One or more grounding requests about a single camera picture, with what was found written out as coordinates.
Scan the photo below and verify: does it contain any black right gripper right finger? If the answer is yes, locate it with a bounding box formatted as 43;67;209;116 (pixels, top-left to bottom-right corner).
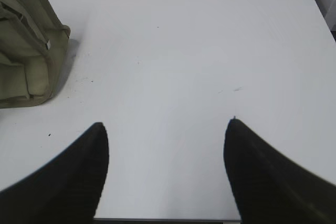
223;118;335;223

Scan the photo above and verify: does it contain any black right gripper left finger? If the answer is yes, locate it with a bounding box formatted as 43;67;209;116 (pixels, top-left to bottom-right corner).
1;122;109;223

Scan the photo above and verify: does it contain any olive yellow canvas bag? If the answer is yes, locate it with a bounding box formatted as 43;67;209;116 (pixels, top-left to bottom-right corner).
1;0;70;109

